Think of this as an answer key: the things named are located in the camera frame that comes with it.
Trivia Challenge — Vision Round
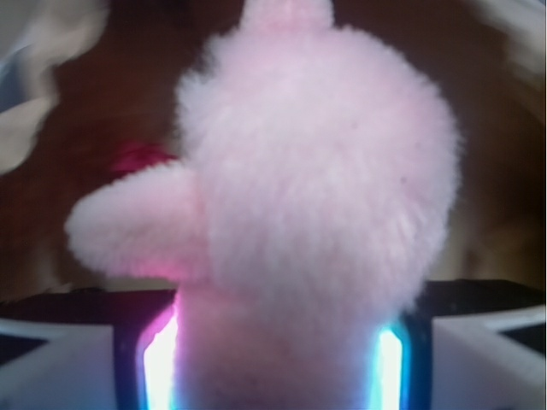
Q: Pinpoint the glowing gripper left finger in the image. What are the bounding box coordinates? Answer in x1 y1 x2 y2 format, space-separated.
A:
113 294 178 409

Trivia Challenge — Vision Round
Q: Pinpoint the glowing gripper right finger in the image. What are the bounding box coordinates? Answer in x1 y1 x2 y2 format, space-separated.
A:
373 313 432 409

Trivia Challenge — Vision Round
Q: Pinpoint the pink plush bunny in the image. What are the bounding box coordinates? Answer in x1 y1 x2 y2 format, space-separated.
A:
65 1 459 409

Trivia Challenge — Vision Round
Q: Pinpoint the red crumpled cloth toy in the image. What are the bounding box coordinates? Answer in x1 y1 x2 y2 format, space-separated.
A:
109 142 178 175

